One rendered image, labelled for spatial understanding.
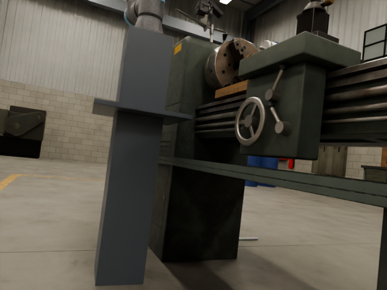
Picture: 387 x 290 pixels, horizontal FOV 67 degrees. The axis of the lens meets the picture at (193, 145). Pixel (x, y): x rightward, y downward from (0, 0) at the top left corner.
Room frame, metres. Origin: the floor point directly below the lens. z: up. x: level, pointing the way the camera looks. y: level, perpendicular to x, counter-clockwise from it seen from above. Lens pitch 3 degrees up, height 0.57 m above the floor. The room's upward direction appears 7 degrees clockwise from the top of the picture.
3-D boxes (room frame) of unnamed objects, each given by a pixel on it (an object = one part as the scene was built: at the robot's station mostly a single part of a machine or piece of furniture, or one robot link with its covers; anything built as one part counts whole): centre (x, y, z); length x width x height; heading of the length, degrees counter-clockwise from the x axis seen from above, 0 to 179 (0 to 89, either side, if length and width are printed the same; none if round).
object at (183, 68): (1.94, 0.01, 1.06); 0.59 x 0.48 x 0.39; 25
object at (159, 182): (1.94, 0.00, 0.43); 0.60 x 0.48 x 0.86; 25
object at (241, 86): (1.33, -0.30, 0.88); 0.36 x 0.30 x 0.04; 115
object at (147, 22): (1.35, 0.27, 1.15); 0.15 x 0.15 x 0.10
